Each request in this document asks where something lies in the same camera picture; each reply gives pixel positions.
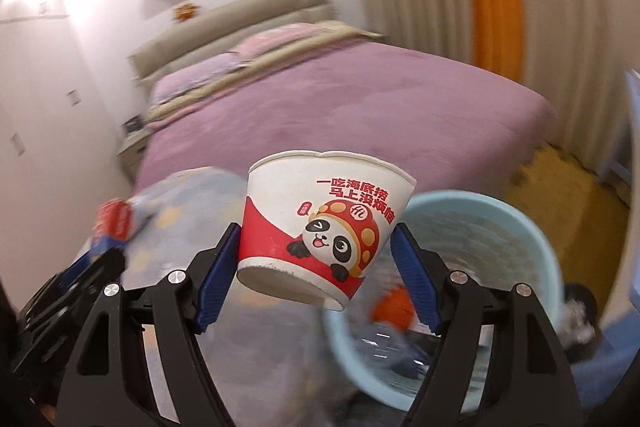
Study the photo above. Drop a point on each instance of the orange plastic bag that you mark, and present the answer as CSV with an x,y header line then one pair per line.
x,y
392,309

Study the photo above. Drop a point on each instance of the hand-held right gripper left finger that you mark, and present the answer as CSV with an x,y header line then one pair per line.
x,y
216,282

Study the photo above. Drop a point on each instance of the white wardrobe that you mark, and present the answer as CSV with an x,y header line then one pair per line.
x,y
50,132

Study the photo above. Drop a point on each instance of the bed with purple blanket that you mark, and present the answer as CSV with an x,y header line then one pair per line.
x,y
350,117

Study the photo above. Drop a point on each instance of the light blue plastic basket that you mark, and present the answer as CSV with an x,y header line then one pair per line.
x,y
500,247

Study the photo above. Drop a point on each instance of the purple pillow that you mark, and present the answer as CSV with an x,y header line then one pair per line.
x,y
200,74

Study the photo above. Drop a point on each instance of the clear plastic bottle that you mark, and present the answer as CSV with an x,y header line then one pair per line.
x,y
385,344

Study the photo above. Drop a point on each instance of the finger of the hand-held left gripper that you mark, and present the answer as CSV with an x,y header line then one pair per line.
x,y
97,257

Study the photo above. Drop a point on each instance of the beige quilt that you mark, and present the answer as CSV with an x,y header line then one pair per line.
x,y
345,29

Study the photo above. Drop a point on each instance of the beige padded headboard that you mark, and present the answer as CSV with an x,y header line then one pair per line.
x,y
225,22

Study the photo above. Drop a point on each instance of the pink pillow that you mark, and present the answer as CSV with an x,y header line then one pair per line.
x,y
280,39

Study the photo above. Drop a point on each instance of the orange plush toy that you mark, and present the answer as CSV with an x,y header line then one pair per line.
x,y
184,12

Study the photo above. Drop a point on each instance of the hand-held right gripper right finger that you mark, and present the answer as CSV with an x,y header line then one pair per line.
x,y
415,282

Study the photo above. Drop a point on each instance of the grey nightstand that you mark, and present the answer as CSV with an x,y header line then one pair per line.
x,y
134,154

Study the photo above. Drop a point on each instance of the panda print paper cup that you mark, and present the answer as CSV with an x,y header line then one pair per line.
x,y
280,227

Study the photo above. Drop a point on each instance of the dark patterned cloth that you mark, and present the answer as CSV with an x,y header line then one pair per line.
x,y
580,322

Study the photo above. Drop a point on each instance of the blue plastic chair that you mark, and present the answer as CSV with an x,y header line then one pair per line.
x,y
605,372

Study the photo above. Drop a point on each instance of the red brown snack packet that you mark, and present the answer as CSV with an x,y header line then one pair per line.
x,y
114,219

